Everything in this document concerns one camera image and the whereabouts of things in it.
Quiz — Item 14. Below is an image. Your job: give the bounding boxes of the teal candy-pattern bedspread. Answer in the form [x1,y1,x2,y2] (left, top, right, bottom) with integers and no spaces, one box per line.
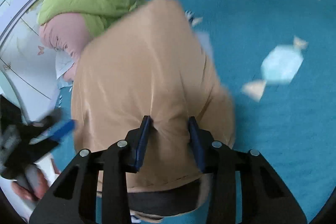
[49,0,336,224]

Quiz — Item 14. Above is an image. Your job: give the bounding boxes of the tan beige jacket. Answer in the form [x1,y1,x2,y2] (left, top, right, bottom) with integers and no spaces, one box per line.
[71,0,235,223]

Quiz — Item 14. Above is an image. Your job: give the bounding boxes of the pink folded garment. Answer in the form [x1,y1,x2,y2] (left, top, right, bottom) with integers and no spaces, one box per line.
[39,13,96,82]

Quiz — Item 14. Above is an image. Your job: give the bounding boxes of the white headboard shelf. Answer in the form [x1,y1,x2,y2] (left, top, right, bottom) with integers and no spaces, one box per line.
[1,0,57,120]

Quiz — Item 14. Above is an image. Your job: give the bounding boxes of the person's left hand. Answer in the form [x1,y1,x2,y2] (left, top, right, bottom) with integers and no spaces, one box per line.
[11,157,60,203]

